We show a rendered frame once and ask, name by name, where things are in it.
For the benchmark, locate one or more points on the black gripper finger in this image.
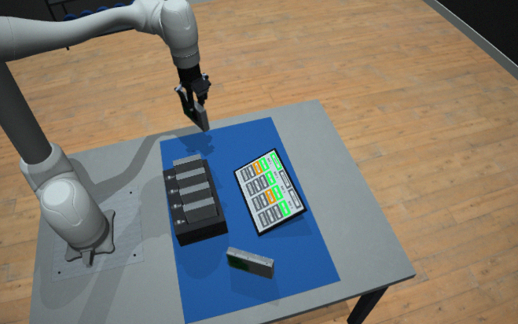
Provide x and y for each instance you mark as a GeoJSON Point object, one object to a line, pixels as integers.
{"type": "Point", "coordinates": [205, 96]}
{"type": "Point", "coordinates": [190, 103]}

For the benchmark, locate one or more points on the black-framed status screen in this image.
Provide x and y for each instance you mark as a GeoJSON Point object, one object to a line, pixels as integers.
{"type": "Point", "coordinates": [269, 193]}

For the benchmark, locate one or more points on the blue mat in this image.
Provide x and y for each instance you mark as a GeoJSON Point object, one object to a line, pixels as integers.
{"type": "Point", "coordinates": [208, 285]}

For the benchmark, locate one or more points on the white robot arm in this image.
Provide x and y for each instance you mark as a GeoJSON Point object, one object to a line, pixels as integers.
{"type": "Point", "coordinates": [65, 204]}

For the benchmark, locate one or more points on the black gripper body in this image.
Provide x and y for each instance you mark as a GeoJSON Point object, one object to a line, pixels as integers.
{"type": "Point", "coordinates": [186, 75]}

